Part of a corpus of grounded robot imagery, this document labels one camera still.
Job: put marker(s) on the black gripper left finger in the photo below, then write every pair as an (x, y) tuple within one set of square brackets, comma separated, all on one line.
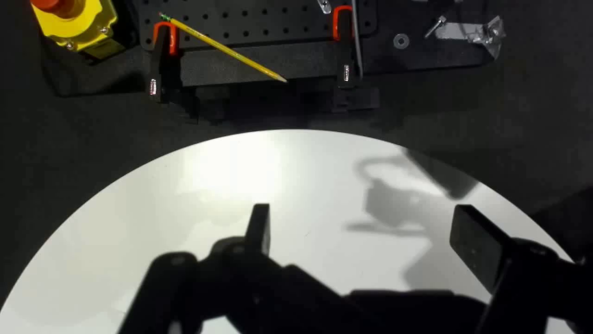
[(204, 278)]

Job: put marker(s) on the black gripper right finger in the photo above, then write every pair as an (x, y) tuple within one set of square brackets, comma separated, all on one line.
[(525, 278)]

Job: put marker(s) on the black mounting bar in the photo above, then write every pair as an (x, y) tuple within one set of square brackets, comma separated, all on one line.
[(210, 68)]

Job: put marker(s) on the yellow pencil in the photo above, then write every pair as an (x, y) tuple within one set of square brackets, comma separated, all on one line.
[(223, 46)]

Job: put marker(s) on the crumpled clear plastic wrap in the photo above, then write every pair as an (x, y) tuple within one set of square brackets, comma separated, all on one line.
[(475, 33)]

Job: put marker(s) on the black metal plate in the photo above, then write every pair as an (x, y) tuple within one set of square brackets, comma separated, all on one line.
[(382, 55)]

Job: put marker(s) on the black perforated board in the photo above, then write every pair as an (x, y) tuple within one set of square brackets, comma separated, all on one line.
[(260, 18)]

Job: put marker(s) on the small metal washer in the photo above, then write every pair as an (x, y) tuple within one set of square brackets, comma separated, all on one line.
[(401, 40)]

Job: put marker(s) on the small silver screw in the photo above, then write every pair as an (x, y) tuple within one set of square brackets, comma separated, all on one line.
[(434, 26)]

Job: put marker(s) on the yellow emergency stop red button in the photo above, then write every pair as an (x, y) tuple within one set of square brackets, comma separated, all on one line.
[(93, 27)]

